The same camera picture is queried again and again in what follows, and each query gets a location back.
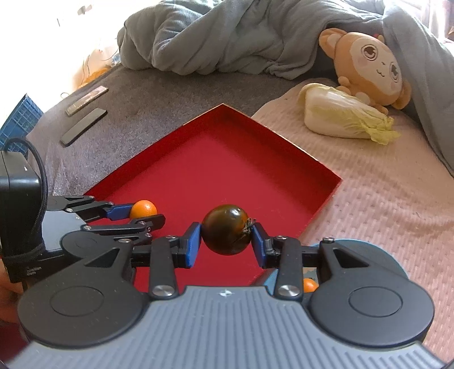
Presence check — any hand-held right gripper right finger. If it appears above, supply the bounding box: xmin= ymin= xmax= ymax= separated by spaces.
xmin=251 ymin=223 xmax=372 ymax=299

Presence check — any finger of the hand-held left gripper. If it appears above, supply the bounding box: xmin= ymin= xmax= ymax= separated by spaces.
xmin=83 ymin=213 xmax=167 ymax=247
xmin=65 ymin=194 xmax=134 ymax=224

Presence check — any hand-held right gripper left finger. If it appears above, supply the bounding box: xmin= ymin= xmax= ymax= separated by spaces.
xmin=80 ymin=222 xmax=203 ymax=299

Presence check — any orange tomato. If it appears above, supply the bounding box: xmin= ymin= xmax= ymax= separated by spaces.
xmin=129 ymin=200 xmax=157 ymax=221

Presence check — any dark brown tomato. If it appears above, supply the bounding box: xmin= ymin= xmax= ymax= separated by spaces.
xmin=201 ymin=204 xmax=253 ymax=255

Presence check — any red rectangular tray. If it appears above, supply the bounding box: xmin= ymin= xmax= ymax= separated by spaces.
xmin=83 ymin=103 xmax=344 ymax=286

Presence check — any blue tiger print plate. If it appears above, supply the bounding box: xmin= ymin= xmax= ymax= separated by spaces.
xmin=250 ymin=238 xmax=409 ymax=295

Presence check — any person's left hand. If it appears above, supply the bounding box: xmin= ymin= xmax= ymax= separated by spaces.
xmin=0 ymin=261 xmax=25 ymax=322

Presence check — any blue plastic crate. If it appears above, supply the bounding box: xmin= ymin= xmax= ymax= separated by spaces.
xmin=0 ymin=94 xmax=44 ymax=150

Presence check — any black flat rectangular slab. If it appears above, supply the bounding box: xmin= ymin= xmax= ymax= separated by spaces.
xmin=60 ymin=108 xmax=108 ymax=147

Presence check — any tan flat rectangular slab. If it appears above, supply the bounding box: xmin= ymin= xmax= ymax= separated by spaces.
xmin=66 ymin=86 xmax=109 ymax=116

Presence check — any pink textured blanket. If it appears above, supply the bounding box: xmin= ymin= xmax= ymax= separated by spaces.
xmin=250 ymin=79 xmax=454 ymax=355

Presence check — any orange cloth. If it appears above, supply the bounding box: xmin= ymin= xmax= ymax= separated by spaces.
xmin=76 ymin=48 xmax=119 ymax=89

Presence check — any napa cabbage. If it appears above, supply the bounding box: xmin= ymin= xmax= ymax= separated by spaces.
xmin=298 ymin=83 xmax=401 ymax=145

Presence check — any blue-grey duvet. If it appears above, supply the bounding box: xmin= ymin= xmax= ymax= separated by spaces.
xmin=117 ymin=0 xmax=454 ymax=178

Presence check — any monkey plush toy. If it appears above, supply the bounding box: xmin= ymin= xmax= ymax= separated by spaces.
xmin=318 ymin=28 xmax=413 ymax=115

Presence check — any black cable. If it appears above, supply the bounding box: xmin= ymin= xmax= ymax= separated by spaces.
xmin=2 ymin=138 xmax=48 ymax=249

